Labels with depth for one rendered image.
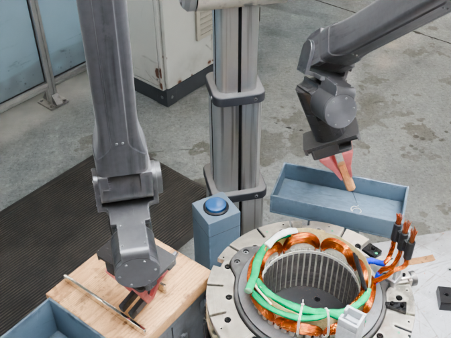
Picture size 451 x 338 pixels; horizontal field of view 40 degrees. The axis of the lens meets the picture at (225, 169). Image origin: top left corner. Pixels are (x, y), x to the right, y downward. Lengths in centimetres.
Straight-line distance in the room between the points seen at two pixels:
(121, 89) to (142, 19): 254
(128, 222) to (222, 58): 53
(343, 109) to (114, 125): 44
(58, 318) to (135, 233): 33
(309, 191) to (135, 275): 56
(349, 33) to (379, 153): 215
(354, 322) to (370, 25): 42
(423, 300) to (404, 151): 178
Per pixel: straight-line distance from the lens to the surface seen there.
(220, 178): 139
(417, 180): 298
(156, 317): 100
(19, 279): 256
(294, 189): 126
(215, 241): 122
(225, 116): 128
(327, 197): 126
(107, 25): 62
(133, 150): 73
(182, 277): 104
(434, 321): 141
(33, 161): 311
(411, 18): 88
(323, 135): 110
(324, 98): 102
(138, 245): 77
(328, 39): 102
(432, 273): 150
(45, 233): 270
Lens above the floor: 185
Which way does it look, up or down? 39 degrees down
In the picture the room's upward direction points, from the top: straight up
